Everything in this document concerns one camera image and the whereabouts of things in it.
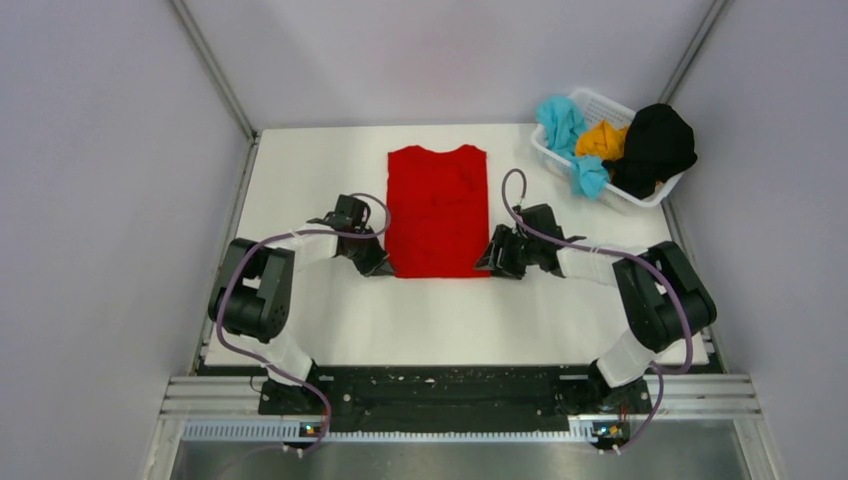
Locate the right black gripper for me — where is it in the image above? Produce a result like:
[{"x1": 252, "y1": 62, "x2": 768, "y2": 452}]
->
[{"x1": 475, "y1": 225, "x2": 541, "y2": 281}]

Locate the red t shirt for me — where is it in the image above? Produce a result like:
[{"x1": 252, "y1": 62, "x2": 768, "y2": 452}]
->
[{"x1": 384, "y1": 144, "x2": 490, "y2": 279}]

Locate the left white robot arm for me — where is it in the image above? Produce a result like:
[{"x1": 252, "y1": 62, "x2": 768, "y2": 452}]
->
[{"x1": 208, "y1": 193, "x2": 395, "y2": 414}]

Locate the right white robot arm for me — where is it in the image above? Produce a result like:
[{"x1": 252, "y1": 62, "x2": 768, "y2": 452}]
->
[{"x1": 474, "y1": 204, "x2": 717, "y2": 412}]

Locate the teal t shirt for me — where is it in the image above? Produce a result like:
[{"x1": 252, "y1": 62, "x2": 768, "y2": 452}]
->
[{"x1": 535, "y1": 95, "x2": 610, "y2": 200}]

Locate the orange t shirt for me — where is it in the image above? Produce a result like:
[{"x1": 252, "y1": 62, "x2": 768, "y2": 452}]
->
[{"x1": 575, "y1": 120, "x2": 629, "y2": 161}]

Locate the black t shirt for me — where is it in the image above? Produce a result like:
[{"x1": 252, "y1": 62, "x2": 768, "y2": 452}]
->
[{"x1": 602, "y1": 103, "x2": 698, "y2": 200}]

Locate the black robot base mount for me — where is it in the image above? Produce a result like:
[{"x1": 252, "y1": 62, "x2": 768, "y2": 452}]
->
[{"x1": 258, "y1": 366, "x2": 651, "y2": 433}]

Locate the white cable duct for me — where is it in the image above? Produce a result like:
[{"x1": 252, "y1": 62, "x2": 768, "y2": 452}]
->
[{"x1": 182, "y1": 419, "x2": 624, "y2": 444}]

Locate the aluminium frame rail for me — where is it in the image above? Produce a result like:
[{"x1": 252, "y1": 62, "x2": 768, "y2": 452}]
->
[{"x1": 142, "y1": 374, "x2": 786, "y2": 479}]

